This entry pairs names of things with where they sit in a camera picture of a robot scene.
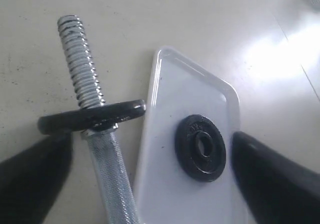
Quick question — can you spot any chrome threaded dumbbell bar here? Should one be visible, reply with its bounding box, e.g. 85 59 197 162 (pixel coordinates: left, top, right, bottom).
57 15 140 223

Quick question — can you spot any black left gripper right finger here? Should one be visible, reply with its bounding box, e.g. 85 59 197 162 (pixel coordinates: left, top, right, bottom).
231 131 320 223

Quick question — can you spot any black weight plate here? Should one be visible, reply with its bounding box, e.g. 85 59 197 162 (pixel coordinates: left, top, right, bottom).
174 114 227 182
37 99 146 135

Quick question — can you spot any white plastic tray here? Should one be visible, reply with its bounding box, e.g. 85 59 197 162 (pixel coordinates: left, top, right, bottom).
133 46 248 223

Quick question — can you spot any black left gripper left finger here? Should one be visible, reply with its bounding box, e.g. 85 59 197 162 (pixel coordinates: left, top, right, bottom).
0 133 73 223

